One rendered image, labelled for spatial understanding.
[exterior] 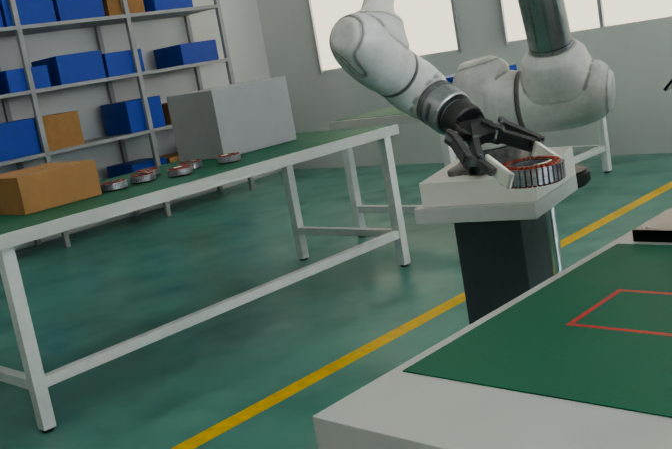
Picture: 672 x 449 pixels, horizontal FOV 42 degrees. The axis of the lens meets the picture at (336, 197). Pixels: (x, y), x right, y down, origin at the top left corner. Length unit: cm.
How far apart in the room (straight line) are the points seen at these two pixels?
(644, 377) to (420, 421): 26
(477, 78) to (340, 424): 128
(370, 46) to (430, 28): 646
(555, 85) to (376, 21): 64
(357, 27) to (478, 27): 617
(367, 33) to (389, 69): 8
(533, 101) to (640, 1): 489
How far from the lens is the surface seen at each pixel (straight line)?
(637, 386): 105
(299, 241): 517
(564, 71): 210
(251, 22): 946
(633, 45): 704
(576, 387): 106
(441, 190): 220
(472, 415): 102
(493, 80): 218
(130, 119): 778
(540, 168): 148
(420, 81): 166
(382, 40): 157
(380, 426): 103
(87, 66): 762
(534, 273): 227
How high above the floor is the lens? 117
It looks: 9 degrees down
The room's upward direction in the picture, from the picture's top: 10 degrees counter-clockwise
